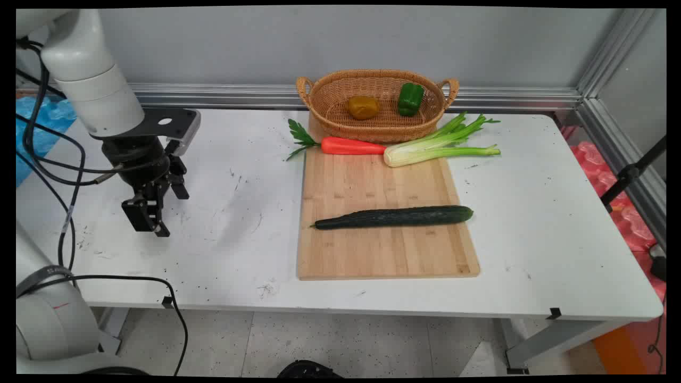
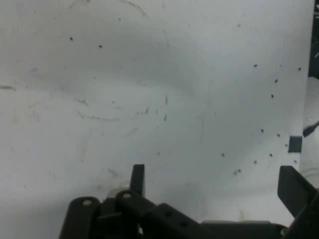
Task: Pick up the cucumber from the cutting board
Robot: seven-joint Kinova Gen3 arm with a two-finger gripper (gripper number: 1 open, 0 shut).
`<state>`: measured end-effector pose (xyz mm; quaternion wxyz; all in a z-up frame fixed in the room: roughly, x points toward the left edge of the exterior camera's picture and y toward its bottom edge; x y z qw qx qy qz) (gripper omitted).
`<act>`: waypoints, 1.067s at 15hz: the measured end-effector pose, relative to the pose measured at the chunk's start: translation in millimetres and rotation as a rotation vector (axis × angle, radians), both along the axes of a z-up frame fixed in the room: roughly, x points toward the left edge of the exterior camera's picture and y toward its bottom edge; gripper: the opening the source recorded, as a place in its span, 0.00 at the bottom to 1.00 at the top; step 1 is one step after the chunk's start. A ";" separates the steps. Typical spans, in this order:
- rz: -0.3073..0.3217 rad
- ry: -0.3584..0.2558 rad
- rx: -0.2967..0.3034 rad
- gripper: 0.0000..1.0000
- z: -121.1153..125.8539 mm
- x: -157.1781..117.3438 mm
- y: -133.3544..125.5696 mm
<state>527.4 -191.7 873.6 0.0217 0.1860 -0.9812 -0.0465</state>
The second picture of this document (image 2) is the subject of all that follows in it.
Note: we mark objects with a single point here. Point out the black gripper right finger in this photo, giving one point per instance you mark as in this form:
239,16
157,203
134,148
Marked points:
299,196

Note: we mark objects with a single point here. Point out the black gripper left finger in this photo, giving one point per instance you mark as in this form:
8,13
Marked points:
124,216

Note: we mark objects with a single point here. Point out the black tape piece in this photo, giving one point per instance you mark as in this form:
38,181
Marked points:
295,144

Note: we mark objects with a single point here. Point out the black round floor object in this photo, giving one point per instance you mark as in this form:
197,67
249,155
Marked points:
314,37

